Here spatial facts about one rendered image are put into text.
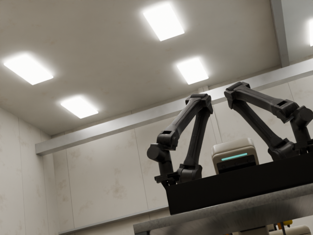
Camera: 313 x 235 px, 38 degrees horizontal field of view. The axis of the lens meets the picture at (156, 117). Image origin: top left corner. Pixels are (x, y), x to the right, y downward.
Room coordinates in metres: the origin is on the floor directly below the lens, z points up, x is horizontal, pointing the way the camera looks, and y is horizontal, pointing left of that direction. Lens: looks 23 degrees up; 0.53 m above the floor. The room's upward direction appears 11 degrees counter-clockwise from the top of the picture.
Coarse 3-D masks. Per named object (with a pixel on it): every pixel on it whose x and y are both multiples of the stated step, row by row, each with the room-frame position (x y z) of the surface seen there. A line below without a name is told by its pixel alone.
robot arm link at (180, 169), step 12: (192, 96) 2.02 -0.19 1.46; (204, 96) 1.99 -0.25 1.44; (204, 108) 2.10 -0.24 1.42; (204, 120) 2.07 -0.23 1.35; (192, 132) 2.07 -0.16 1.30; (204, 132) 2.09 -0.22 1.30; (192, 144) 2.05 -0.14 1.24; (192, 156) 2.05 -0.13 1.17; (180, 168) 2.06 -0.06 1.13; (192, 168) 2.08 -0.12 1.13; (180, 180) 2.05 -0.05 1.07
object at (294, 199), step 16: (288, 192) 1.35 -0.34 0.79; (304, 192) 1.34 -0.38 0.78; (208, 208) 1.39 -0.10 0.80; (224, 208) 1.38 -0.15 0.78; (240, 208) 1.37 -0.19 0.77; (256, 208) 1.40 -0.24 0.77; (272, 208) 1.46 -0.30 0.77; (288, 208) 1.52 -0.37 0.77; (304, 208) 1.58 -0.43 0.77; (144, 224) 1.42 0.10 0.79; (160, 224) 1.41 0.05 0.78; (176, 224) 1.41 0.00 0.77; (192, 224) 1.46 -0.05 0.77; (208, 224) 1.52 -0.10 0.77; (224, 224) 1.59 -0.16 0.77; (240, 224) 1.66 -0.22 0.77; (256, 224) 1.73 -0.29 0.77
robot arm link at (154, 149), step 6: (174, 138) 1.79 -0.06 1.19; (150, 144) 1.75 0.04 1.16; (156, 144) 1.74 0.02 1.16; (174, 144) 1.80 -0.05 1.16; (150, 150) 1.75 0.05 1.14; (156, 150) 1.74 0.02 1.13; (162, 150) 1.77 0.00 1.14; (168, 150) 1.84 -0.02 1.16; (174, 150) 1.83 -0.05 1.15; (150, 156) 1.75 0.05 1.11; (156, 156) 1.74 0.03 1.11; (162, 156) 1.77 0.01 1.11
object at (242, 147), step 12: (228, 144) 2.09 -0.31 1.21; (240, 144) 2.06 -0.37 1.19; (252, 144) 2.05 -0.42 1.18; (216, 156) 2.04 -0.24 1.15; (228, 156) 2.04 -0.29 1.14; (240, 156) 2.04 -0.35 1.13; (252, 156) 2.05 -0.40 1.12; (216, 168) 2.08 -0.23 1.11; (228, 168) 2.09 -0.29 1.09; (240, 168) 2.09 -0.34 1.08
